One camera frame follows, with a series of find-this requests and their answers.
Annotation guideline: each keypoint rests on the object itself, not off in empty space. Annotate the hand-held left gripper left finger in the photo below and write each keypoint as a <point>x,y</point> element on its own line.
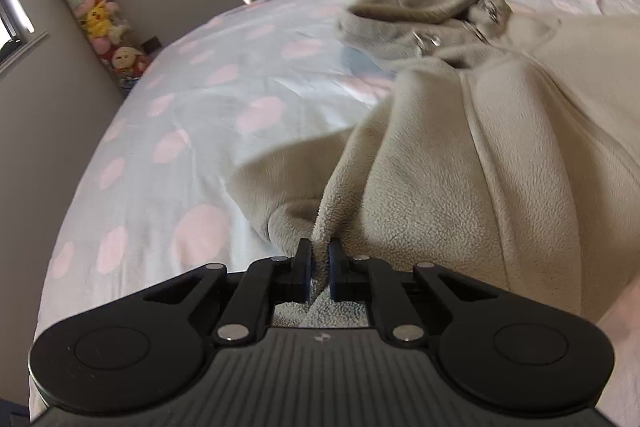
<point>305,277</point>

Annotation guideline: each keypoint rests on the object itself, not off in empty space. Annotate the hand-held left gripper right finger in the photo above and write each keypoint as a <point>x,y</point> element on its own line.
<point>334,277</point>

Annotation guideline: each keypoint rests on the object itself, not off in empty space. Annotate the beige fleece hoodie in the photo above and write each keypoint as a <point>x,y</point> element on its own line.
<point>450,182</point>

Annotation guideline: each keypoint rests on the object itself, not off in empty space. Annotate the bed with pink-dotted sheet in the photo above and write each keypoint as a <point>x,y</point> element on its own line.
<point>175,132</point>

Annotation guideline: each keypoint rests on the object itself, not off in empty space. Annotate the clear tube of plush toys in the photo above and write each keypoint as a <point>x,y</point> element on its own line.
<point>97,19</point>

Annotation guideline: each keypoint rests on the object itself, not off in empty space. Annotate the window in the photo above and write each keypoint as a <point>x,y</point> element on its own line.
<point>15,7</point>

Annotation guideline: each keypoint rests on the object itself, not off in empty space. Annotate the dark wall socket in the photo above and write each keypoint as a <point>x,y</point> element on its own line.
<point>151,45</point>

